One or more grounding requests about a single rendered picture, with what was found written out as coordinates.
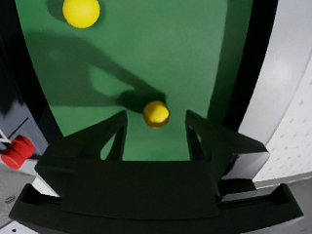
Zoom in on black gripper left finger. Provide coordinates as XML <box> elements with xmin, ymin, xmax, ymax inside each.
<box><xmin>42</xmin><ymin>110</ymin><xmax>128</xmax><ymax>161</ymax></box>

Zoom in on green tray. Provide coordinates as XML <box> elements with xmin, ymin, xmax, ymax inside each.
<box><xmin>0</xmin><ymin>0</ymin><xmax>279</xmax><ymax>161</ymax></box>

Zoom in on yellow ball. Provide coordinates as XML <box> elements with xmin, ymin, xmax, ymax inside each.
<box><xmin>62</xmin><ymin>0</ymin><xmax>99</xmax><ymax>28</ymax></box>
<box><xmin>142</xmin><ymin>100</ymin><xmax>170</xmax><ymax>128</ymax></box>

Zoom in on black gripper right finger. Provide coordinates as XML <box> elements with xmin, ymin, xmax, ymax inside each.
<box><xmin>185</xmin><ymin>109</ymin><xmax>270</xmax><ymax>187</ymax></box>

